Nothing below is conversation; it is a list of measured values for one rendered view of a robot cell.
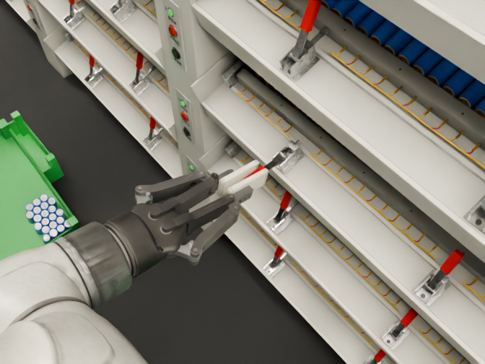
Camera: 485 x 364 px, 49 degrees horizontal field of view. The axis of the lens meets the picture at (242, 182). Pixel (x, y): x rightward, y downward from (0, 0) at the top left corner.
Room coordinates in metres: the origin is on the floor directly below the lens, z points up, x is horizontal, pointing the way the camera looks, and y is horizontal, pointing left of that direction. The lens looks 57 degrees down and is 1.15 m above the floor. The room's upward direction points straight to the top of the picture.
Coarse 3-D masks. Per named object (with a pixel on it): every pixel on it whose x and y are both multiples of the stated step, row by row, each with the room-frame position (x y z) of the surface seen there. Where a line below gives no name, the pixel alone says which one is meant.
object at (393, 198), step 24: (240, 72) 0.61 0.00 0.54; (240, 96) 0.58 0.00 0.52; (264, 96) 0.56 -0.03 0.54; (288, 120) 0.52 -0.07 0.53; (336, 144) 0.46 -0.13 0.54; (360, 168) 0.42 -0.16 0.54; (384, 192) 0.38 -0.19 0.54; (384, 216) 0.36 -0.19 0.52; (408, 216) 0.35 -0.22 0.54; (432, 240) 0.32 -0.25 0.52; (456, 240) 0.31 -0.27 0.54; (480, 264) 0.28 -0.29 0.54
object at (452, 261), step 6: (456, 252) 0.27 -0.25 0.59; (450, 258) 0.27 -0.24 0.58; (456, 258) 0.27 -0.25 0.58; (462, 258) 0.27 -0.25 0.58; (444, 264) 0.27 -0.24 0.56; (450, 264) 0.27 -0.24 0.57; (456, 264) 0.26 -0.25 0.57; (444, 270) 0.26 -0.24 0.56; (450, 270) 0.26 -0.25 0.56; (438, 276) 0.26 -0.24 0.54; (444, 276) 0.26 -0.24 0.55; (432, 282) 0.26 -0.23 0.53; (438, 282) 0.26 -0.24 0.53; (432, 288) 0.26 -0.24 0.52
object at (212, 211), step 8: (216, 200) 0.36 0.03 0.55; (224, 200) 0.37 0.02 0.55; (232, 200) 0.37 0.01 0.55; (200, 208) 0.35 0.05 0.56; (208, 208) 0.35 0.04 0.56; (216, 208) 0.35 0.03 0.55; (224, 208) 0.36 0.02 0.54; (184, 216) 0.33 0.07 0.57; (192, 216) 0.33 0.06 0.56; (200, 216) 0.34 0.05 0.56; (208, 216) 0.34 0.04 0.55; (216, 216) 0.35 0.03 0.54; (168, 224) 0.32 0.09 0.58; (176, 224) 0.32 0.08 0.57; (184, 224) 0.32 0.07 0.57; (192, 224) 0.33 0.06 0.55; (200, 224) 0.33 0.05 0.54; (168, 232) 0.31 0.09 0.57
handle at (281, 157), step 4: (280, 152) 0.46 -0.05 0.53; (280, 156) 0.46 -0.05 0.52; (284, 156) 0.46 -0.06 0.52; (272, 160) 0.45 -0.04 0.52; (276, 160) 0.45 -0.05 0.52; (280, 160) 0.45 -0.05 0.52; (268, 164) 0.44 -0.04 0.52; (272, 164) 0.44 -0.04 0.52; (276, 164) 0.44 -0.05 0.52; (260, 168) 0.43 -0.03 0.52; (268, 168) 0.44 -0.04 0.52; (272, 168) 0.44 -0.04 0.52; (256, 172) 0.43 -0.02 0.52; (248, 176) 0.42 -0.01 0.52
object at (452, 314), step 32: (224, 64) 0.62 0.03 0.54; (224, 96) 0.59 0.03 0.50; (224, 128) 0.55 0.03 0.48; (256, 128) 0.53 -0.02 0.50; (288, 128) 0.52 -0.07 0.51; (320, 128) 0.51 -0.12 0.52; (320, 160) 0.46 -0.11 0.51; (320, 192) 0.41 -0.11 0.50; (352, 224) 0.36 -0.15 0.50; (384, 256) 0.31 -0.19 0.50; (416, 256) 0.31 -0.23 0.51; (448, 256) 0.30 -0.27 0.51; (448, 288) 0.26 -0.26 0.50; (480, 288) 0.26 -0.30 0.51; (448, 320) 0.22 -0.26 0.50; (480, 320) 0.22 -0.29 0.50; (480, 352) 0.18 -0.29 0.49
